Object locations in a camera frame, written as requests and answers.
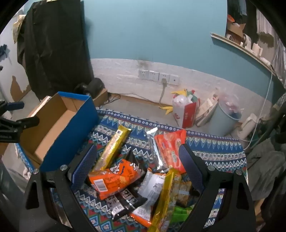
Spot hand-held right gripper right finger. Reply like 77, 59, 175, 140
176, 143, 257, 232

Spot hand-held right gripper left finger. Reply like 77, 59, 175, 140
19, 143, 99, 232

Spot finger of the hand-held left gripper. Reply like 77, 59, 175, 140
0, 100, 25, 116
0, 116, 40, 143

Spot brown and yellow snack packet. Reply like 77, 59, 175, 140
176, 181, 201, 207

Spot large orange-red snack packet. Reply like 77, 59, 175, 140
154, 129, 190, 174

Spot orange and black snack packet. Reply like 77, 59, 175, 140
87, 154, 148, 200

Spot blue cardboard box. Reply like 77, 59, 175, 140
19, 91, 100, 171

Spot long yellow snack packet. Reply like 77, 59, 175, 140
93, 125, 131, 172
149, 167, 181, 232

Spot silver foil snack packet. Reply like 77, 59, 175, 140
145, 127, 170, 173

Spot white and silver snack packet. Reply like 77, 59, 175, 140
136, 171, 167, 206

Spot green snack packet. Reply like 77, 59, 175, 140
170, 205, 194, 226

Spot blue patterned blanket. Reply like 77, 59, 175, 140
14, 108, 247, 232

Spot light blue trash bin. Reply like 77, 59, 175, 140
207, 103, 243, 136

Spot beige paper bag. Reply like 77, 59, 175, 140
194, 94, 218, 126

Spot banana peel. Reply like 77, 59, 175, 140
159, 105, 173, 115

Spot white electric kettle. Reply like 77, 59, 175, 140
231, 113, 260, 140

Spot brown cardboard box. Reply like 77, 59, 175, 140
93, 89, 109, 107

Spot black hanging cloth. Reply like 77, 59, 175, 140
17, 0, 94, 101

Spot clear bin liner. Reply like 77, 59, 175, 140
218, 94, 244, 118

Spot grey fluffy blanket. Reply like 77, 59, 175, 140
245, 138, 286, 201

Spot black bag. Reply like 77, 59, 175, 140
74, 78, 105, 96

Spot cardboard box on ledge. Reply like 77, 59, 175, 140
226, 14, 246, 43

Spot dark hanging clothes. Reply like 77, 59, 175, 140
228, 0, 257, 43

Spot black cable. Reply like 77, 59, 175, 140
107, 93, 121, 104

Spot grey plug and cable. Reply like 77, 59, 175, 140
159, 79, 168, 107

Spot white cable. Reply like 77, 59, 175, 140
243, 65, 274, 150

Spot wooden wall ledge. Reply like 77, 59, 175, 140
211, 33, 286, 87

